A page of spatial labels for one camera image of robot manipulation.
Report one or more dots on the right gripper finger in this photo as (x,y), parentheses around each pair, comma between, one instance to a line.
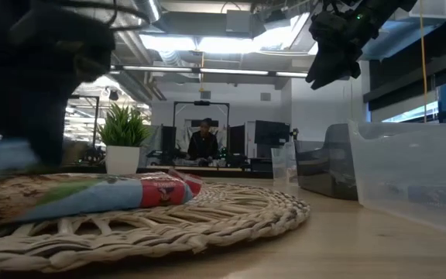
(321,62)
(343,69)

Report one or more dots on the blue red granola bar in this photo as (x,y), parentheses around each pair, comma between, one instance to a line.
(91,197)
(2,157)

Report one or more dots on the green plant in white pot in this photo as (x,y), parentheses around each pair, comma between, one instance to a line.
(122,159)

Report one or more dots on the black computer monitor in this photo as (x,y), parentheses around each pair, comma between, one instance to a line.
(271,132)
(169,139)
(237,139)

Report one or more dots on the long linear ceiling light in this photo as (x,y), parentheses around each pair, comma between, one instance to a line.
(227,71)

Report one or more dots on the white background panel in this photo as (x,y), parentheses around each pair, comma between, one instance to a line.
(250,139)

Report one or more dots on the clear plastic bin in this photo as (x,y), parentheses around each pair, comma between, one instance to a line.
(412,162)
(285,166)

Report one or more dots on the long background desk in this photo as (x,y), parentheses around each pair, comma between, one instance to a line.
(227,169)

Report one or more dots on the seated person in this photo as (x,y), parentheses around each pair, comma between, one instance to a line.
(203,145)

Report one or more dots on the round woven wicker placemat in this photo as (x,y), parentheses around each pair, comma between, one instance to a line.
(227,221)

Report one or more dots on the black background station frame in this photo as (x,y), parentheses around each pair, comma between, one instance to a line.
(96,128)
(201,102)

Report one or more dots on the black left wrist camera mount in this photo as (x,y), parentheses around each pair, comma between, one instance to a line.
(91,58)

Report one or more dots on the silver ceiling air duct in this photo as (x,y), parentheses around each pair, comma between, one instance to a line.
(130,46)

